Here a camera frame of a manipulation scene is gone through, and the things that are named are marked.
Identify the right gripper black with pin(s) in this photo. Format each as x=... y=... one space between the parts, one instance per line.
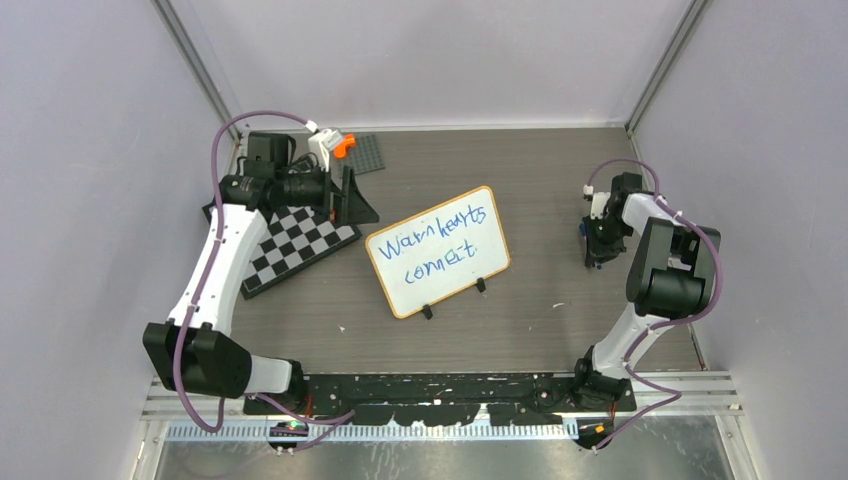
x=599 y=252

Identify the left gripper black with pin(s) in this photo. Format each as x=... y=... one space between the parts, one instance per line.
x=346 y=205

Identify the yellow framed whiteboard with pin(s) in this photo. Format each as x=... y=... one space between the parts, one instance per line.
x=439 y=252

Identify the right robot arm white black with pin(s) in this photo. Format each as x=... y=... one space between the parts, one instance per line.
x=671 y=279

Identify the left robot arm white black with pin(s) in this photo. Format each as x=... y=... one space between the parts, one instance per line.
x=192 y=351

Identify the black white checkerboard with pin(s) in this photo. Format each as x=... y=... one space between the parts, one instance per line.
x=293 y=241

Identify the orange curved block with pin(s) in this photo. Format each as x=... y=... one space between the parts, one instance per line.
x=342 y=150

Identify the grey studded baseplate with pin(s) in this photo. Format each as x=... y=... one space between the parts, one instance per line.
x=365 y=156

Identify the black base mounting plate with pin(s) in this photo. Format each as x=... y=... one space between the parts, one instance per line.
x=510 y=399

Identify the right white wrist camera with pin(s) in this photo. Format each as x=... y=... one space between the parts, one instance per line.
x=598 y=202

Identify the aluminium frame rail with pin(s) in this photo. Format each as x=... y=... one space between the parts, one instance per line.
x=183 y=23

